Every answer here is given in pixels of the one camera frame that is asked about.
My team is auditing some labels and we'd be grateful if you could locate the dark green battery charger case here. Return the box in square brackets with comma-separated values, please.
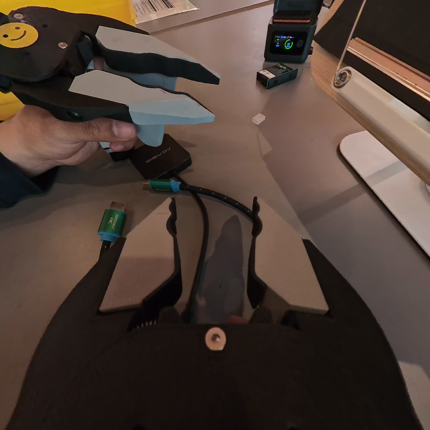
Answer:
[264, 0, 323, 64]

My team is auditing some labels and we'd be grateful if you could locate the black hub adapter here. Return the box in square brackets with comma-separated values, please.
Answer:
[129, 134, 210, 323]

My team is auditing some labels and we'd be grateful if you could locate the person's left hand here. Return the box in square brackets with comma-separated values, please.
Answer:
[0, 106, 138, 177]

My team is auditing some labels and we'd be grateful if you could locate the black camera battery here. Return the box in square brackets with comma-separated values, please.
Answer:
[256, 63, 299, 90]

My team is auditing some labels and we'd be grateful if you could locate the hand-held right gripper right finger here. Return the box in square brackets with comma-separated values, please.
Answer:
[247, 196, 330, 314]

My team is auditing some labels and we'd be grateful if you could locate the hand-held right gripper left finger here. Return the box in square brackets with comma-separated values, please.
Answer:
[98, 196, 183, 313]

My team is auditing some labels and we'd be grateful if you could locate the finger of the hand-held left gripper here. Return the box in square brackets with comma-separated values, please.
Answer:
[87, 26, 221, 93]
[68, 69, 215, 148]

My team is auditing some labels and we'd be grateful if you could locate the yellow plastic bin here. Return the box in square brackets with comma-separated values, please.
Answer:
[0, 0, 136, 121]

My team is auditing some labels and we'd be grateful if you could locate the green plug braided hdmi cable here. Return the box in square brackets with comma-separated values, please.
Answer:
[97, 179, 254, 259]

